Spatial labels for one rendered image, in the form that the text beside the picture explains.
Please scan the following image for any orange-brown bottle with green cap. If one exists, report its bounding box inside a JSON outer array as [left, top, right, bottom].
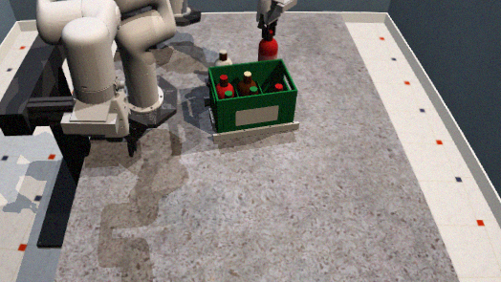
[[248, 86, 258, 96]]

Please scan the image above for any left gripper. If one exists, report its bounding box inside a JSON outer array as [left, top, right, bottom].
[[256, 0, 281, 40]]

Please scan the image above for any white bottle with brown cap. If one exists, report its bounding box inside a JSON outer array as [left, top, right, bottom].
[[214, 50, 232, 66]]

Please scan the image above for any brown bottle with red cap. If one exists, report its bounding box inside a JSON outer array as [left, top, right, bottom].
[[273, 84, 283, 93]]

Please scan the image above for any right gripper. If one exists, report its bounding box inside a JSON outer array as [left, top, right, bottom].
[[68, 89, 148, 157]]

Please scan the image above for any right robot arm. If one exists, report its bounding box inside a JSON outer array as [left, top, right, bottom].
[[35, 0, 176, 135]]

